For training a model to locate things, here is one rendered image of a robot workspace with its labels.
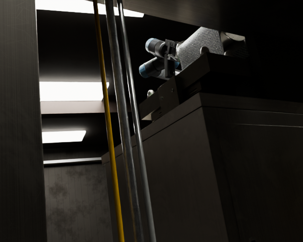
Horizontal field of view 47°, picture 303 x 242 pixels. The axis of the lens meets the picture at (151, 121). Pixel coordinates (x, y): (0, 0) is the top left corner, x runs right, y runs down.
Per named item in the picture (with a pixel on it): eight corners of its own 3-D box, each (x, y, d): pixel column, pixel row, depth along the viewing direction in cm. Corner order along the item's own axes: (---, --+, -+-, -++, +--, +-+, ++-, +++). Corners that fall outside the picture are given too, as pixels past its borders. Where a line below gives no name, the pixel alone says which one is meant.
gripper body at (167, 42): (175, 42, 153) (161, 38, 163) (170, 62, 156) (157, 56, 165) (189, 45, 157) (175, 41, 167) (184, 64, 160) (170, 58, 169)
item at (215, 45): (189, 105, 137) (181, 63, 142) (230, 80, 118) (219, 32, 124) (188, 105, 136) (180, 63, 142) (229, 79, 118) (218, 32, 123)
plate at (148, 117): (176, 121, 137) (174, 106, 138) (251, 77, 105) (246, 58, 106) (141, 119, 128) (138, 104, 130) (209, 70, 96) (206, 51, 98)
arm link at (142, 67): (186, 76, 227) (135, 61, 189) (200, 70, 221) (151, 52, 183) (190, 93, 224) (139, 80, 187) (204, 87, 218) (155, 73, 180)
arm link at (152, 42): (160, 44, 182) (150, 34, 177) (171, 48, 173) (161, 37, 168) (152, 56, 182) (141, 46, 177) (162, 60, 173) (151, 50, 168)
